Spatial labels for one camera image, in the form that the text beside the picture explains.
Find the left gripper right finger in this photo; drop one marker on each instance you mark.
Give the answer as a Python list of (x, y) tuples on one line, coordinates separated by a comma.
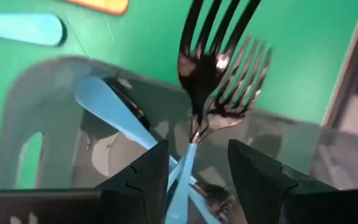
[(275, 199)]

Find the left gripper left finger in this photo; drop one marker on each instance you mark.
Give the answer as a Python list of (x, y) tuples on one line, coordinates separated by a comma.
[(141, 193)]

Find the dark smoky plastic bin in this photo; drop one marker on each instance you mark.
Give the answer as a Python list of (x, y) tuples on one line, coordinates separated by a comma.
[(57, 102)]

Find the green table mat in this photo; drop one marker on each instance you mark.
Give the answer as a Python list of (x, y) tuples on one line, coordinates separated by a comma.
[(135, 37)]

